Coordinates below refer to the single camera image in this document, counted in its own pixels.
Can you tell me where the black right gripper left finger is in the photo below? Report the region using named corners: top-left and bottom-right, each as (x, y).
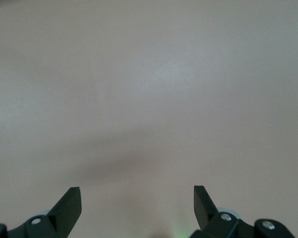
top-left (0, 187), bottom-right (82, 238)

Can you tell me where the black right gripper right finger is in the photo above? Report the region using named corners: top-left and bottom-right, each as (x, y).
top-left (191, 185), bottom-right (295, 238)

